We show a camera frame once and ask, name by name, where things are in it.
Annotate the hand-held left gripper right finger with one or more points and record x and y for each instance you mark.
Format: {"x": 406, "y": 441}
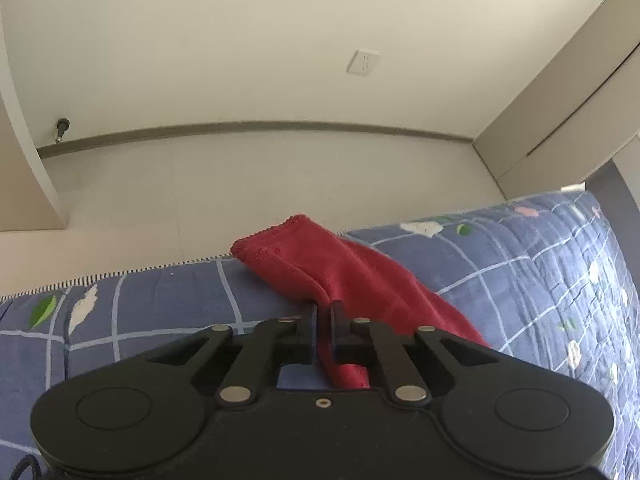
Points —
{"x": 338, "y": 327}

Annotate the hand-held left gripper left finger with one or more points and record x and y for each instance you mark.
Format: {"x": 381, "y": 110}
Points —
{"x": 309, "y": 327}

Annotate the red knitted small garment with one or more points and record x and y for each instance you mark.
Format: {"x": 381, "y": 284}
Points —
{"x": 360, "y": 270}

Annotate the blue checked floral quilt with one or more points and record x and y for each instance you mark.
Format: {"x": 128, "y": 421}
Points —
{"x": 525, "y": 280}

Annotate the striped mattress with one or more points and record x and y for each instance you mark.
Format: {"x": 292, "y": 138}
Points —
{"x": 115, "y": 275}

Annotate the grey baseboard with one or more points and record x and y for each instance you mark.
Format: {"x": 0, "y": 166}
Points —
{"x": 260, "y": 127}

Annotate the beige wardrobe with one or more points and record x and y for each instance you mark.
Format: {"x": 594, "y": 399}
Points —
{"x": 560, "y": 110}

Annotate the black door stopper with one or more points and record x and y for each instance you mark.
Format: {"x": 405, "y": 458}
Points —
{"x": 62, "y": 128}

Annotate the beige door panel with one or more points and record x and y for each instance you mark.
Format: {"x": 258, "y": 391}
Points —
{"x": 30, "y": 170}

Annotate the white wall socket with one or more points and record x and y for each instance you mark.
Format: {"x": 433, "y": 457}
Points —
{"x": 364, "y": 62}

